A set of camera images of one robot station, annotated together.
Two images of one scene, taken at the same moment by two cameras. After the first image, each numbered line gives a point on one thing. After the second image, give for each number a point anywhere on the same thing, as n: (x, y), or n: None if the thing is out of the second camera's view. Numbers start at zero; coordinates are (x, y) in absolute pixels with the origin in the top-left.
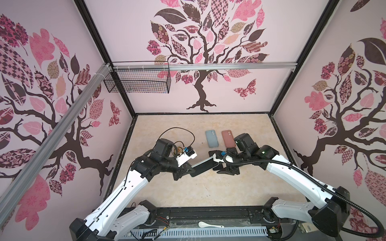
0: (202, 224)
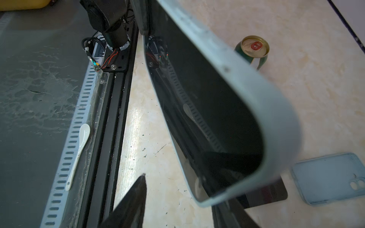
0: (84, 134)
